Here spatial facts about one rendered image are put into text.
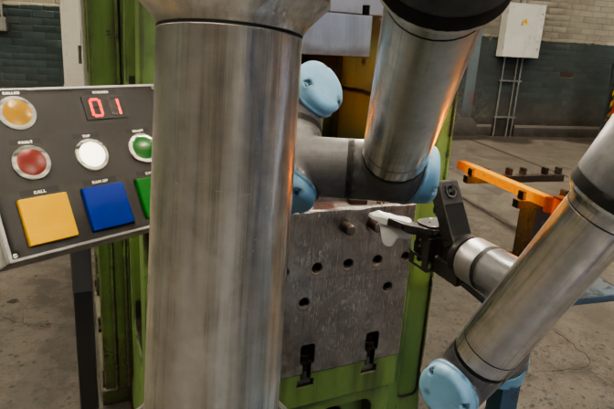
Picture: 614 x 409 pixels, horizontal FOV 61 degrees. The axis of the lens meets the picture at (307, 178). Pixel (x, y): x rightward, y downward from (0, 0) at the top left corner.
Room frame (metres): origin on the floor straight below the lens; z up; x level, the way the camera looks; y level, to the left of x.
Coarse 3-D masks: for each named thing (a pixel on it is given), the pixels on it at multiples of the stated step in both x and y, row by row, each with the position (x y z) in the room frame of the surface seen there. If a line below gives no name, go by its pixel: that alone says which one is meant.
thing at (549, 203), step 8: (464, 168) 1.42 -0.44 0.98; (472, 168) 1.38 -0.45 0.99; (480, 168) 1.37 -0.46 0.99; (480, 176) 1.35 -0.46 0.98; (488, 176) 1.31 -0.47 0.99; (496, 176) 1.29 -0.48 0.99; (504, 176) 1.29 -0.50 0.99; (496, 184) 1.28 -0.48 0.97; (504, 184) 1.25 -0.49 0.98; (512, 184) 1.22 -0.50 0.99; (520, 184) 1.22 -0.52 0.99; (512, 192) 1.22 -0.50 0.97; (528, 192) 1.17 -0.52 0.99; (536, 192) 1.16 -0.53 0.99; (528, 200) 1.16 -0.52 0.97; (536, 200) 1.14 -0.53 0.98; (544, 200) 1.12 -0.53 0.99; (552, 200) 1.10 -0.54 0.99; (560, 200) 1.08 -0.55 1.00; (544, 208) 1.10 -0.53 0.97; (552, 208) 1.10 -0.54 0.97
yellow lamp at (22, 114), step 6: (6, 102) 0.83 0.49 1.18; (12, 102) 0.83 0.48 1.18; (18, 102) 0.84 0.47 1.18; (24, 102) 0.85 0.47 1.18; (6, 108) 0.82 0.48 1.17; (12, 108) 0.83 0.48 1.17; (18, 108) 0.83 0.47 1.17; (24, 108) 0.84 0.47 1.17; (6, 114) 0.82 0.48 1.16; (12, 114) 0.82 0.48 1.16; (18, 114) 0.83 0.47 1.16; (24, 114) 0.83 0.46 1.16; (30, 114) 0.84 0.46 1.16; (6, 120) 0.81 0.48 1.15; (12, 120) 0.82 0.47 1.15; (18, 120) 0.82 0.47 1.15; (24, 120) 0.83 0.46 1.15; (30, 120) 0.84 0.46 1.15
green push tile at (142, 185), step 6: (138, 180) 0.91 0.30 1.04; (144, 180) 0.91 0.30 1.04; (150, 180) 0.92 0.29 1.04; (138, 186) 0.90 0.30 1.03; (144, 186) 0.91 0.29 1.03; (150, 186) 0.91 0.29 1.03; (138, 192) 0.90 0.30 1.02; (144, 192) 0.90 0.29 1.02; (150, 192) 0.91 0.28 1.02; (144, 198) 0.89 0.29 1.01; (150, 198) 0.90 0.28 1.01; (144, 204) 0.89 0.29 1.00; (144, 210) 0.89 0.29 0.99
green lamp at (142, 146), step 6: (138, 138) 0.96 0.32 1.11; (144, 138) 0.96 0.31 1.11; (132, 144) 0.94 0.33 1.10; (138, 144) 0.95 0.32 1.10; (144, 144) 0.96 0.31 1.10; (150, 144) 0.96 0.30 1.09; (138, 150) 0.94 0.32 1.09; (144, 150) 0.95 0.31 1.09; (150, 150) 0.96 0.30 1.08; (144, 156) 0.94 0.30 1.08; (150, 156) 0.95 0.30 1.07
